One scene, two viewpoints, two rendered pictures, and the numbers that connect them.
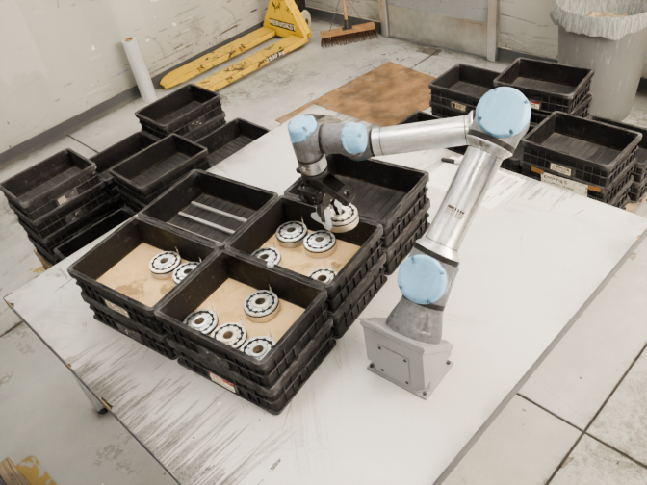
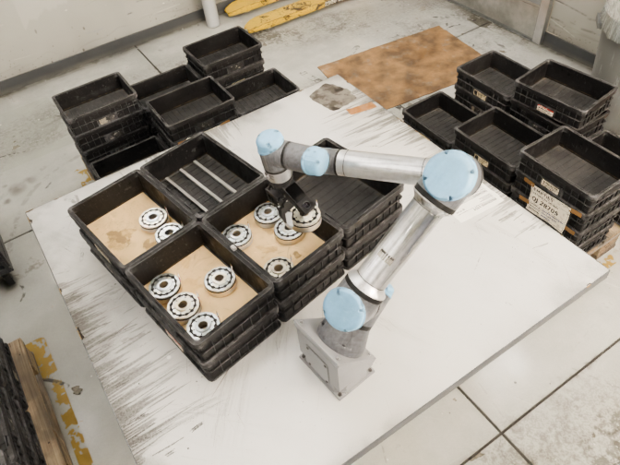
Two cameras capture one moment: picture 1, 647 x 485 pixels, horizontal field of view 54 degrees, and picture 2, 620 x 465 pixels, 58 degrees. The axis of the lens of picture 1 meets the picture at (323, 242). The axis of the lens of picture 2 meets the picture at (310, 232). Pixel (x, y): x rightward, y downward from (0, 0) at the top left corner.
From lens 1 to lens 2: 0.41 m
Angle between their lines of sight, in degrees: 11
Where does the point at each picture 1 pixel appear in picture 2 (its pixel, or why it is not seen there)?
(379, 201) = (356, 197)
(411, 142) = (371, 172)
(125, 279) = (118, 225)
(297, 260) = (266, 242)
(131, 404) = (99, 339)
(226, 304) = (193, 271)
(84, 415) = not seen: hidden behind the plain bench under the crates
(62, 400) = not seen: hidden behind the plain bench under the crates
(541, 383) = (478, 378)
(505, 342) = (428, 362)
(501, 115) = (445, 180)
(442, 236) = (370, 276)
